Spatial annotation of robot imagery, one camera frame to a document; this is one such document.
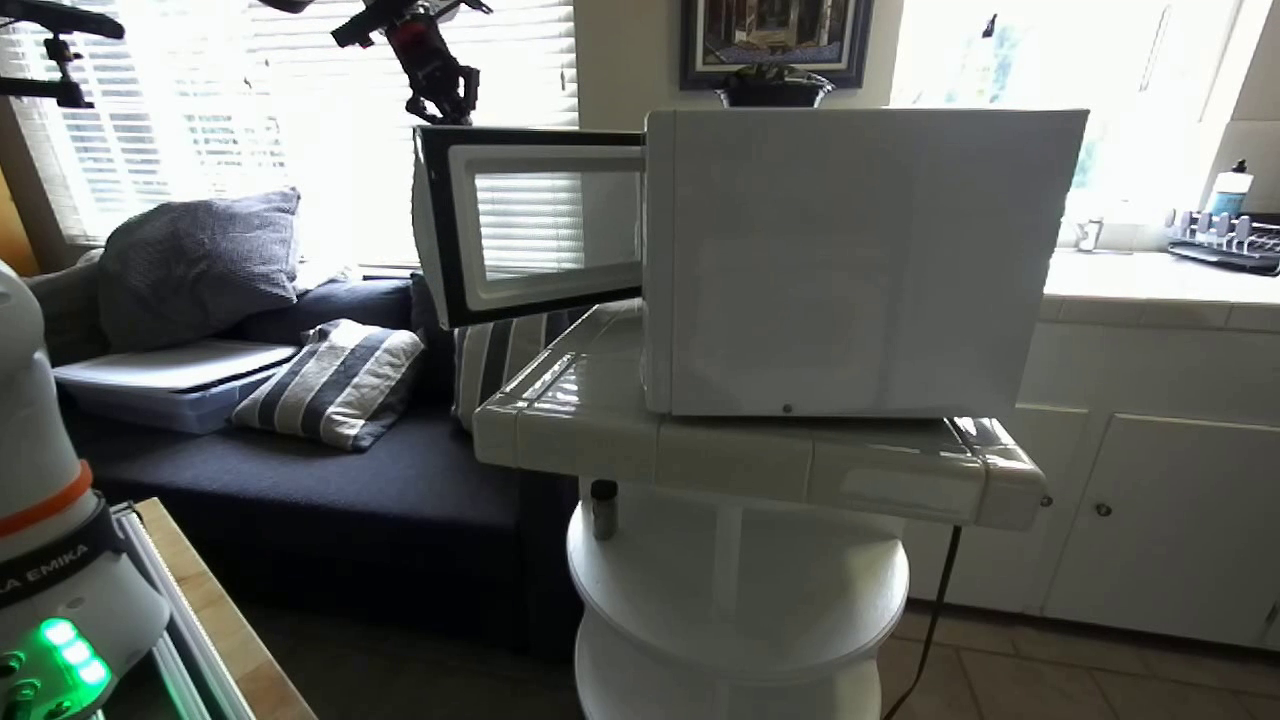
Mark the microwave door with window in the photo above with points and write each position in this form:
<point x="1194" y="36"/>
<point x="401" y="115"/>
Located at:
<point x="525" y="216"/>

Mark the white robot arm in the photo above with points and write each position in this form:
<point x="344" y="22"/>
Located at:
<point x="74" y="604"/>

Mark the white microwave oven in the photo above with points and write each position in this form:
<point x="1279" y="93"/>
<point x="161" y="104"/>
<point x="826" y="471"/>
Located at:
<point x="869" y="262"/>

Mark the white tiled round stand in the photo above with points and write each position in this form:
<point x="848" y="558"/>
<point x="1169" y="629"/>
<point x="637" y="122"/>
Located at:
<point x="736" y="571"/>

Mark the dark blue sofa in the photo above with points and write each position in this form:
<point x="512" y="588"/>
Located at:
<point x="409" y="528"/>

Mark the grey striped pillow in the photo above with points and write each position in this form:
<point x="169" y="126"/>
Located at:
<point x="340" y="388"/>

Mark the dark blue round cushion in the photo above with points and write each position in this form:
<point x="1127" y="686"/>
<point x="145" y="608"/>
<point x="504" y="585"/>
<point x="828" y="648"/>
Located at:
<point x="197" y="265"/>

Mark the light blue folded cushion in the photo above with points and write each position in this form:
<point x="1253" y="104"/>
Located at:
<point x="183" y="388"/>

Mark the white kitchen cabinet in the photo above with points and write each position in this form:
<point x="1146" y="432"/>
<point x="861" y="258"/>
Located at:
<point x="1154" y="404"/>

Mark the blue soap bottle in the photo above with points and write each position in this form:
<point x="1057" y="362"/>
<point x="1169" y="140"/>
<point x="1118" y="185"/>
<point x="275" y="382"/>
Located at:
<point x="1231" y="188"/>

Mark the dark dish rack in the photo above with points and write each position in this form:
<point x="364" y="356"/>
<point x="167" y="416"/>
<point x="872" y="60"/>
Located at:
<point x="1231" y="240"/>

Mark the black stand at left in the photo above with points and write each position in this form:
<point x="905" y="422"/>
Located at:
<point x="58" y="17"/>

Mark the framed wall picture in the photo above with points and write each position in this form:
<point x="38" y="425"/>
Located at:
<point x="720" y="36"/>

